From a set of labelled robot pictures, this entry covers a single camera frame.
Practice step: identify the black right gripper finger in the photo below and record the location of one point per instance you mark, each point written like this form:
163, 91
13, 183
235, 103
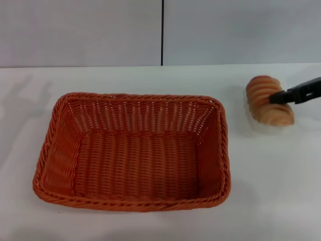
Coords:
298, 94

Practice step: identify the striped orange bread loaf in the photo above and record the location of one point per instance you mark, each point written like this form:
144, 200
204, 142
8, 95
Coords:
260, 110

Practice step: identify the orange woven plastic basket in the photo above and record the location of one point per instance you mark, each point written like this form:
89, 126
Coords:
135, 160

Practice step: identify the black vertical wall strip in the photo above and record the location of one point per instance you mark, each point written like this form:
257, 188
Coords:
162, 32

